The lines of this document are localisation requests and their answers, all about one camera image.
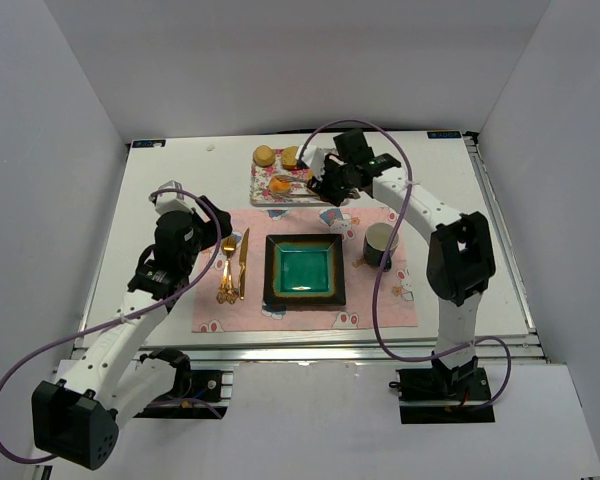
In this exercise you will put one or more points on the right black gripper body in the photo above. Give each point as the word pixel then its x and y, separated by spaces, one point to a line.
pixel 327 180

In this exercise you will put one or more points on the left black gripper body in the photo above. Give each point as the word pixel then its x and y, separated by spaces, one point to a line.
pixel 219 221

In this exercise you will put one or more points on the metal tongs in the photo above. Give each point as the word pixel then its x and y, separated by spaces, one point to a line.
pixel 300 189

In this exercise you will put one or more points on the round orange-topped bun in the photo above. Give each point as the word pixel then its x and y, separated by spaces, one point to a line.
pixel 279 186

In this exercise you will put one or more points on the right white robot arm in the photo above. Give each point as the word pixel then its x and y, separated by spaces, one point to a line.
pixel 460 259

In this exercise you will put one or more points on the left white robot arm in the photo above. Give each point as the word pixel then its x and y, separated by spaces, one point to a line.
pixel 78 418

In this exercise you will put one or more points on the speckled bread slice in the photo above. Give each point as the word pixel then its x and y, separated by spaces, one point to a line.
pixel 289 159

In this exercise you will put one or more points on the floral rectangular tray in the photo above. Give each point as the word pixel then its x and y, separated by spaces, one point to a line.
pixel 259 180

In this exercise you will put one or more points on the gold knife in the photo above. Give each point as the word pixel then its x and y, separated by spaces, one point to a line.
pixel 243 264

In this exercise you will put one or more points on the gold fork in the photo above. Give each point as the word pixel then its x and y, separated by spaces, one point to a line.
pixel 226 289

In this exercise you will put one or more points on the dark green mug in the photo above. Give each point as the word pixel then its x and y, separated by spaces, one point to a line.
pixel 375 245

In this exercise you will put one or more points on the pink bunny placemat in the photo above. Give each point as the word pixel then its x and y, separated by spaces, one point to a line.
pixel 252 314

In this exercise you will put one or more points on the small round pale bun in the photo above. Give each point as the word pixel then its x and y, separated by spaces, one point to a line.
pixel 263 156

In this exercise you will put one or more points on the left blue label sticker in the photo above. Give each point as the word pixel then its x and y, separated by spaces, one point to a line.
pixel 148 143

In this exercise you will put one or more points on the blue label sticker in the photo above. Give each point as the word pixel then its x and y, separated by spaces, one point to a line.
pixel 148 143
pixel 444 134

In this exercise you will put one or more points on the black and teal square plate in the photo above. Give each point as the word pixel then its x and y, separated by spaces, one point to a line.
pixel 304 270

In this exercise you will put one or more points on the right blue label sticker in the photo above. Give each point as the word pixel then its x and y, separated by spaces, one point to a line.
pixel 444 134

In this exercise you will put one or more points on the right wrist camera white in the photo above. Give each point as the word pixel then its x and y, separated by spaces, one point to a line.
pixel 314 159

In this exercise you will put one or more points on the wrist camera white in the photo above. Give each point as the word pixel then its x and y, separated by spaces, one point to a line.
pixel 170 201
pixel 314 159

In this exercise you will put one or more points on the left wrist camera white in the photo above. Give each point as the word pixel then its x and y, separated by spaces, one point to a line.
pixel 170 201

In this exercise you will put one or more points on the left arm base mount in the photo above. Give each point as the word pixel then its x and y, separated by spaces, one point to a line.
pixel 195 394

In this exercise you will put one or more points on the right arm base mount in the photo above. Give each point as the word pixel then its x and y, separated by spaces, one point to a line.
pixel 422 402

